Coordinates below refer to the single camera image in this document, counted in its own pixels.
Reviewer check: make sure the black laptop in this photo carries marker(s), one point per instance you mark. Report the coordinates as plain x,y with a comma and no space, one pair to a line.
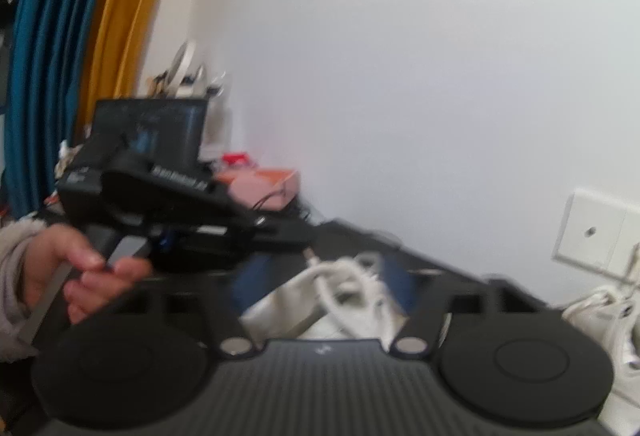
170,126

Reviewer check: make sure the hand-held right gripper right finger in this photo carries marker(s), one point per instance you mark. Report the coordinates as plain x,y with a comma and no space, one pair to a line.
397,283

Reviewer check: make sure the red packet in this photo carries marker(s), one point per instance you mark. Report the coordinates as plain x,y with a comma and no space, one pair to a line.
237,161

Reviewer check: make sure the white sneaker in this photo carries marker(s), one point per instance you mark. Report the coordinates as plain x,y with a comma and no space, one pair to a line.
280,316
625,366

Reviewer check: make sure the person's left hand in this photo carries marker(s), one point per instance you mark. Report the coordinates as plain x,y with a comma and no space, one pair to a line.
55,266

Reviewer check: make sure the white blank wall plate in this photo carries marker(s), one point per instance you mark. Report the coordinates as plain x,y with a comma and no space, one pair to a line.
585,226

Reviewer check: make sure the person's left forearm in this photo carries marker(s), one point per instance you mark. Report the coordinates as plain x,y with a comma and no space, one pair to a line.
12,276

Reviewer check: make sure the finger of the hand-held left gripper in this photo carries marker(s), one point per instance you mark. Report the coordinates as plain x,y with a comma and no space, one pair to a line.
325,233

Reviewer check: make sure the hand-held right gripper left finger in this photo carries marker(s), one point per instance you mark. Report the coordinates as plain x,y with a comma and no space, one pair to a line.
247,288

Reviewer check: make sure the clear plastic bottle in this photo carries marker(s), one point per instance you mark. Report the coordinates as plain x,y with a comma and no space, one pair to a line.
217,131

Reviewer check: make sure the white data jack wall plate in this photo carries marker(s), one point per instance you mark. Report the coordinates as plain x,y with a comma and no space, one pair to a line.
630,236

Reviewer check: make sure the yellow curtain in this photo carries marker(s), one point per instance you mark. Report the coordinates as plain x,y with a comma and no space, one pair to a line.
125,16

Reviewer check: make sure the pink cardboard box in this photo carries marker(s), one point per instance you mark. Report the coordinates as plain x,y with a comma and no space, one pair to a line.
255,188

